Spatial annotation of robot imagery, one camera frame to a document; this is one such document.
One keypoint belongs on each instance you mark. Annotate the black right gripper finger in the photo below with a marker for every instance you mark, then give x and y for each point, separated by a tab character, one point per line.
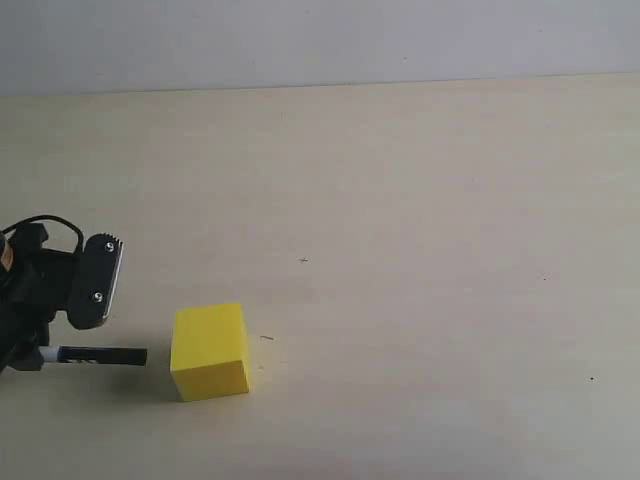
28	358

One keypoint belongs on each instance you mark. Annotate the black and white marker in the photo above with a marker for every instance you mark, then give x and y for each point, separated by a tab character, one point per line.
94	355

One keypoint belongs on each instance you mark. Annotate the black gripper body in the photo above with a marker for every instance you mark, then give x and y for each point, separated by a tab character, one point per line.
35	286

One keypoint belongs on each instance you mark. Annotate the yellow cube block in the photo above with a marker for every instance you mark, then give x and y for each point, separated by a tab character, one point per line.
209	352

